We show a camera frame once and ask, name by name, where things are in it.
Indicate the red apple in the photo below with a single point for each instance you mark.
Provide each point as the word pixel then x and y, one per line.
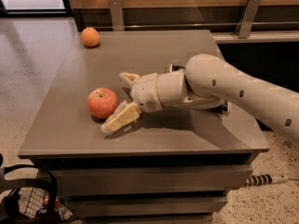
pixel 102 103

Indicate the left metal bracket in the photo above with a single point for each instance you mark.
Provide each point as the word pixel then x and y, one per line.
pixel 116 14

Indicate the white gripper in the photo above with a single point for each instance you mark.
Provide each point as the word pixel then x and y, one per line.
pixel 144 92

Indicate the grey drawer cabinet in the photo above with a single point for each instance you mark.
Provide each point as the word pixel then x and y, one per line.
pixel 169 167

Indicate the black wire basket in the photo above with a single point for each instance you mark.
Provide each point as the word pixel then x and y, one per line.
pixel 31 200

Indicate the right metal bracket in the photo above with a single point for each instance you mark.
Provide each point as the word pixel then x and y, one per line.
pixel 244 26

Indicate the orange fruit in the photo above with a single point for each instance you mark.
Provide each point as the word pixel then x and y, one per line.
pixel 90 37

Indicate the blue kettle chips bag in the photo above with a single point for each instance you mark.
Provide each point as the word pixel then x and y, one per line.
pixel 183 93

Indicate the metal bracket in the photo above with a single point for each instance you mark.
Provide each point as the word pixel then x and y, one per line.
pixel 244 26
pixel 116 14

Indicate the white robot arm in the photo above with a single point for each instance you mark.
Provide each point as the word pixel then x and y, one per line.
pixel 207 81

